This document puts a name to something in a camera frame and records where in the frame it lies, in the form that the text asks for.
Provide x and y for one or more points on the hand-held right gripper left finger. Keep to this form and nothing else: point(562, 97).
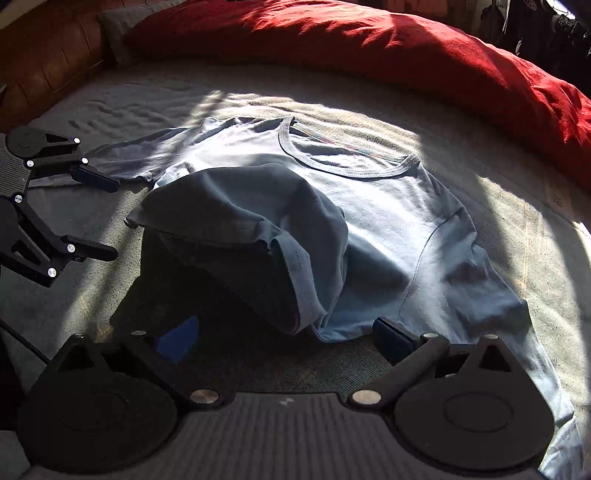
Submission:
point(178, 339)

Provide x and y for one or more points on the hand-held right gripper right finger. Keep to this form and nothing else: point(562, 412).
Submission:
point(392, 341)

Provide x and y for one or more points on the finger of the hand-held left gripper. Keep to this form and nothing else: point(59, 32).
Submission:
point(92, 254)
point(99, 181)

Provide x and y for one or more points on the light blue cartoon t-shirt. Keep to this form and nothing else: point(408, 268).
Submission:
point(369, 207)

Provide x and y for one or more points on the wooden headboard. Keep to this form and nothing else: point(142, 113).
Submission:
point(46, 55)

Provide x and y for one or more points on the grey pillow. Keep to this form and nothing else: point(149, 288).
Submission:
point(117, 32)

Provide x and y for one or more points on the green plaid bed sheet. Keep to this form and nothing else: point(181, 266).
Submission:
point(508, 221)

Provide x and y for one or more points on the red quilt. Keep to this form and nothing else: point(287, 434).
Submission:
point(369, 41)

